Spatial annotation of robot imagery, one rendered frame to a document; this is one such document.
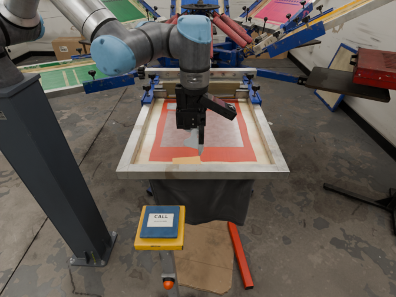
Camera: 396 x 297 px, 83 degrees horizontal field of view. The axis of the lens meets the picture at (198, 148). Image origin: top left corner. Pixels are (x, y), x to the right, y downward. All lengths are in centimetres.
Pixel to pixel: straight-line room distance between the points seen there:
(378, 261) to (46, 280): 216
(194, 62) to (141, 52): 12
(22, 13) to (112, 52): 57
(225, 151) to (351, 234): 141
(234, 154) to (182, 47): 48
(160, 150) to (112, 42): 52
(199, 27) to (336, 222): 183
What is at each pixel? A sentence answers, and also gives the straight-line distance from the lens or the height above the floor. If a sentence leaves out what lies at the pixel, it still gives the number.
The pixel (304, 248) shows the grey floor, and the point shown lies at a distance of 186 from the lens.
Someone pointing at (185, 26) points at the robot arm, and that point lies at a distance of 53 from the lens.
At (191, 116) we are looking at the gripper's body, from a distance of 60.
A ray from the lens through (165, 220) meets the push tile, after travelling 66.
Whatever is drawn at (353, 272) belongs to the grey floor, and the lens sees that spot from 192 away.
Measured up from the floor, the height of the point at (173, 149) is 96.
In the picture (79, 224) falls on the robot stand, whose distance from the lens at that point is 145.
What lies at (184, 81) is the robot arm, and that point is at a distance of 57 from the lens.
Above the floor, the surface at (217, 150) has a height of 96.
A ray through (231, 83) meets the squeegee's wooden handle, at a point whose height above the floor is 106.
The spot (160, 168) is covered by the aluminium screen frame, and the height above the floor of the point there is 99.
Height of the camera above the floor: 151
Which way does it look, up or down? 39 degrees down
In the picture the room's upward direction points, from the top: straight up
